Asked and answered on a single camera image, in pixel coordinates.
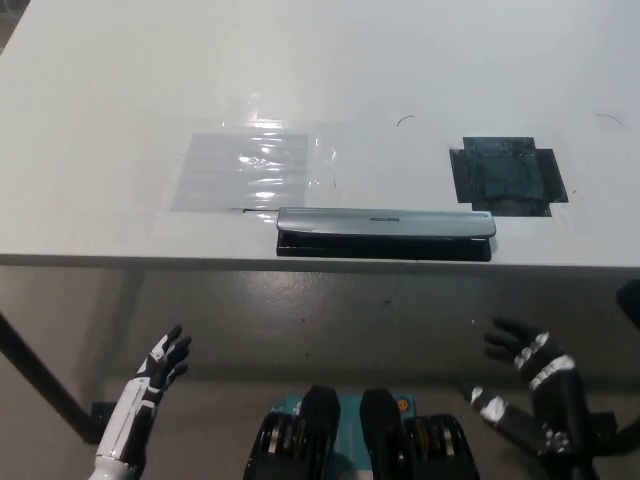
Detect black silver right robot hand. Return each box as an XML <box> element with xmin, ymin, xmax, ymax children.
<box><xmin>463</xmin><ymin>317</ymin><xmax>602</xmax><ymax>457</ymax></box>

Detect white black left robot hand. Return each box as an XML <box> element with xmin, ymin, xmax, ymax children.
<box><xmin>96</xmin><ymin>324</ymin><xmax>193</xmax><ymax>460</ymax></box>

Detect black teal robot body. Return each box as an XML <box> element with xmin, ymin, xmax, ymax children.
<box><xmin>242</xmin><ymin>383</ymin><xmax>485</xmax><ymax>480</ymax></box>

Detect silver black paper hole puncher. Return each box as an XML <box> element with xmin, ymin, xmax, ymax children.
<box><xmin>242</xmin><ymin>206</ymin><xmax>497</xmax><ymax>261</ymax></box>

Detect black metal table leg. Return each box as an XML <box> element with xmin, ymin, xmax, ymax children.
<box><xmin>0</xmin><ymin>309</ymin><xmax>122</xmax><ymax>445</ymax></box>

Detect black tape patch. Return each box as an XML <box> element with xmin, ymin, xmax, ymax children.
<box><xmin>448</xmin><ymin>136</ymin><xmax>570</xmax><ymax>218</ymax></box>

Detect clear plastic film patch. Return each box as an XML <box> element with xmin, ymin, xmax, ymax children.
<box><xmin>169</xmin><ymin>92</ymin><xmax>346</xmax><ymax>215</ymax></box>

